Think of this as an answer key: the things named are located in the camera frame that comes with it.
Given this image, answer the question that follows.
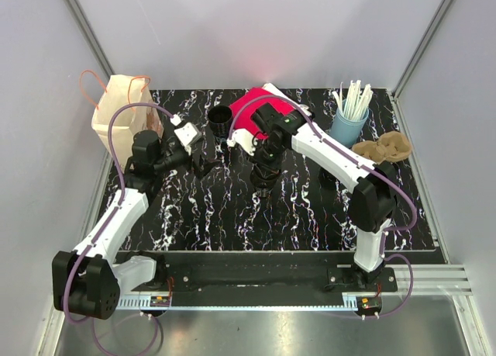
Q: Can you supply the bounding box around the blue straw holder cup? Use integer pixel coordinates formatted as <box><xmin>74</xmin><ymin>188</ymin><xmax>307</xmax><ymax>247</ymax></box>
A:
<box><xmin>329</xmin><ymin>109</ymin><xmax>369</xmax><ymax>148</ymax></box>

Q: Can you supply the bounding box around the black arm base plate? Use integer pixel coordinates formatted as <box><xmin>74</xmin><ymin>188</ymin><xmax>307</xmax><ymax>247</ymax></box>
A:
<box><xmin>138</xmin><ymin>251</ymin><xmax>398</xmax><ymax>309</ymax></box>

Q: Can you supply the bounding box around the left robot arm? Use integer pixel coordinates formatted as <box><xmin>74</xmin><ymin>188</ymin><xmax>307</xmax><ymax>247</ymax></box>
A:
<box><xmin>52</xmin><ymin>123</ymin><xmax>214</xmax><ymax>321</ymax></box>

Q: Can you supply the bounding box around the black coffee cup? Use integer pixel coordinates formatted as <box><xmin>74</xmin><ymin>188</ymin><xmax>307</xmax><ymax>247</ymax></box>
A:
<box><xmin>207</xmin><ymin>105</ymin><xmax>233</xmax><ymax>140</ymax></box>
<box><xmin>250</xmin><ymin>168</ymin><xmax>279</xmax><ymax>198</ymax></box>

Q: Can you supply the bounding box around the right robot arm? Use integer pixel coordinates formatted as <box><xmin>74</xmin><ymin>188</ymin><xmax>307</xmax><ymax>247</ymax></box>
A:
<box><xmin>250</xmin><ymin>103</ymin><xmax>398</xmax><ymax>292</ymax></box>

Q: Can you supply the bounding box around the stack of napkins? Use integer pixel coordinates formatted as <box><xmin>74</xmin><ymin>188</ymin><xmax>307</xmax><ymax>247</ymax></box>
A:
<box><xmin>262</xmin><ymin>83</ymin><xmax>312</xmax><ymax>118</ymax></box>

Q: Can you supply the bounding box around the black cup lid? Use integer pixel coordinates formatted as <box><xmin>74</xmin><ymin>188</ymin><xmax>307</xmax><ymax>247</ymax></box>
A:
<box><xmin>319</xmin><ymin>168</ymin><xmax>340</xmax><ymax>192</ymax></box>

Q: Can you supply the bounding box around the aluminium frame rail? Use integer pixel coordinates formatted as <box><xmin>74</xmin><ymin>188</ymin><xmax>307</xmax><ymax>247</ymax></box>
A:
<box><xmin>38</xmin><ymin>266</ymin><xmax>493</xmax><ymax>356</ymax></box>

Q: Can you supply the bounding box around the purple cable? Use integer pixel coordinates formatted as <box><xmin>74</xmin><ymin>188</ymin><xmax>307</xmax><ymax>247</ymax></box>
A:
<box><xmin>61</xmin><ymin>102</ymin><xmax>183</xmax><ymax>353</ymax></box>
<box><xmin>226</xmin><ymin>94</ymin><xmax>419</xmax><ymax>319</ymax></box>

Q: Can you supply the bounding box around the bottom cardboard cup carrier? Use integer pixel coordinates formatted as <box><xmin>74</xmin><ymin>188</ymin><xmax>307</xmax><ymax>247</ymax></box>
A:
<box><xmin>352</xmin><ymin>131</ymin><xmax>413</xmax><ymax>164</ymax></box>

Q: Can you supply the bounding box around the red folded cloth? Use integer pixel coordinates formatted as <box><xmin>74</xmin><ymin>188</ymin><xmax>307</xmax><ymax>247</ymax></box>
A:
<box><xmin>229</xmin><ymin>88</ymin><xmax>294</xmax><ymax>139</ymax></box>

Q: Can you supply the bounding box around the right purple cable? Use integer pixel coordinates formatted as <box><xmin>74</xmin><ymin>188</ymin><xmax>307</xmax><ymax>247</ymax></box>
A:
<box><xmin>226</xmin><ymin>94</ymin><xmax>419</xmax><ymax>319</ymax></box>

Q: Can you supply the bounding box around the paper takeout bag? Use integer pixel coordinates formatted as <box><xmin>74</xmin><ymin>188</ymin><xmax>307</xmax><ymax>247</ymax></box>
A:
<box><xmin>81</xmin><ymin>70</ymin><xmax>164</xmax><ymax>169</ymax></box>

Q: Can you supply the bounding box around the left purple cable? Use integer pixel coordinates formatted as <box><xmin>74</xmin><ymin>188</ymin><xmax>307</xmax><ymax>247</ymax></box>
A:
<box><xmin>61</xmin><ymin>102</ymin><xmax>183</xmax><ymax>353</ymax></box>

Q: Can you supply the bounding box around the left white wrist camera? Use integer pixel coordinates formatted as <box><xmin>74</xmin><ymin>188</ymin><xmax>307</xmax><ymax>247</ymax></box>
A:
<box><xmin>170</xmin><ymin>115</ymin><xmax>202</xmax><ymax>155</ymax></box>

